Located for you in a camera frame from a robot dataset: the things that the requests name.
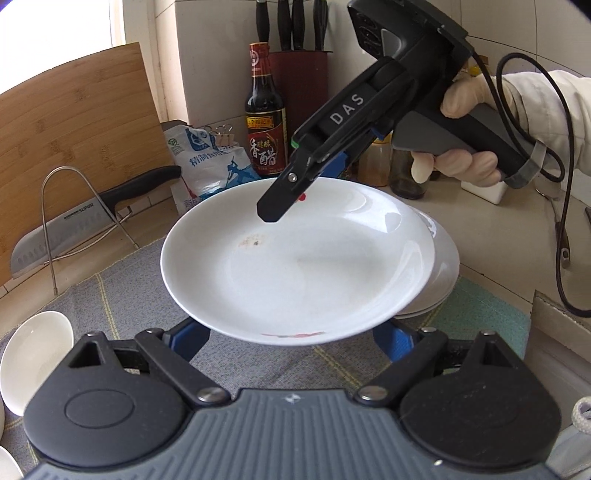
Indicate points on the grey checked towel mat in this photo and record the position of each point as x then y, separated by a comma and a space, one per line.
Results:
115, 286

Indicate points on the dark vinegar bottle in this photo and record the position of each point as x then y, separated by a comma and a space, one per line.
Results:
265, 124

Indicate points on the white bowl pink flowers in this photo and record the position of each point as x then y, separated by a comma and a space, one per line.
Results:
34, 355

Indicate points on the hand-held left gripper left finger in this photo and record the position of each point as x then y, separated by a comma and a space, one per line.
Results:
187, 336

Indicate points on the stained white plate fruit print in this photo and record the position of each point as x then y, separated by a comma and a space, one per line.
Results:
300, 263

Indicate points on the person's white clothing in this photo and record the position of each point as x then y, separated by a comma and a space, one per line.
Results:
572, 452

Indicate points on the yellow lid spice jar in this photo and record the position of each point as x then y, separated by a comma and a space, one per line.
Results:
374, 166

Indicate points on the dark red knife block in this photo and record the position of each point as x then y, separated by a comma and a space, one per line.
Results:
304, 92

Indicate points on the bamboo cutting board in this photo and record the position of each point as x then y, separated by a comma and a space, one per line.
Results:
83, 115

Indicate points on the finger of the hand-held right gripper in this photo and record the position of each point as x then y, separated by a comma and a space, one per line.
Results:
281, 196
339, 166

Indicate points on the white blue salt bag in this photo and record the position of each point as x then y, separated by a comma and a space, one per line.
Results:
210, 170

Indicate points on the small white box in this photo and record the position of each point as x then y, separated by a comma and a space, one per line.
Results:
482, 190

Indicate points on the person's right hand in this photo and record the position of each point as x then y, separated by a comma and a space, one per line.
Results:
466, 94

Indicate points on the red cap glass bottle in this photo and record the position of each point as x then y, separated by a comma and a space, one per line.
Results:
406, 180

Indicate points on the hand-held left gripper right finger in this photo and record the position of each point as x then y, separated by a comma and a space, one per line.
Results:
392, 344

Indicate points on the person's right forearm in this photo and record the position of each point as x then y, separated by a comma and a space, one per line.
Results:
554, 106

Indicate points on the plain white bowl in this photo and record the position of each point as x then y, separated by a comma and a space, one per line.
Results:
8, 466

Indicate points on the binder clips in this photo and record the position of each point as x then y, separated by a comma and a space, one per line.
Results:
220, 134

